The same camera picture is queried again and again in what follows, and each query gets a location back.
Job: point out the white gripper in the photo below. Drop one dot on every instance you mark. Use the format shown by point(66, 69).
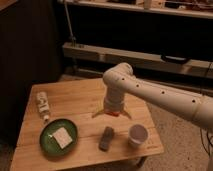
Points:
point(112, 105)

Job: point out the grey eraser block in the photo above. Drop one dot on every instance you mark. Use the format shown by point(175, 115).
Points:
point(106, 139)

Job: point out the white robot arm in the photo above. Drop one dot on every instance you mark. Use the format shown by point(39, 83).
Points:
point(193, 107)

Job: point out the white paper cup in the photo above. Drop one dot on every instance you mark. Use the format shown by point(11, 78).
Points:
point(137, 135)

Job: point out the wooden table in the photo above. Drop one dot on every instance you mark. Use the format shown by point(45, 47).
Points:
point(77, 101)

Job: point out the long low bench shelf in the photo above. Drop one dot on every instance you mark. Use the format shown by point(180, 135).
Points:
point(137, 59)

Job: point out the white square sponge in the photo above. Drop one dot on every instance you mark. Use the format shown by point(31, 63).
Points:
point(62, 137)

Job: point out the green plate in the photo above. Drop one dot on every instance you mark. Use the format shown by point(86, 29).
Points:
point(47, 142)

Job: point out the white tube bottle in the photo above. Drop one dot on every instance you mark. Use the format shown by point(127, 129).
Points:
point(43, 105)

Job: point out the metal pole stand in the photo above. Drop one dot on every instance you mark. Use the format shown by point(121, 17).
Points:
point(72, 37)

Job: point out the black handle on shelf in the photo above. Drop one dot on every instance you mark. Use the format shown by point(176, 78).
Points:
point(175, 60)

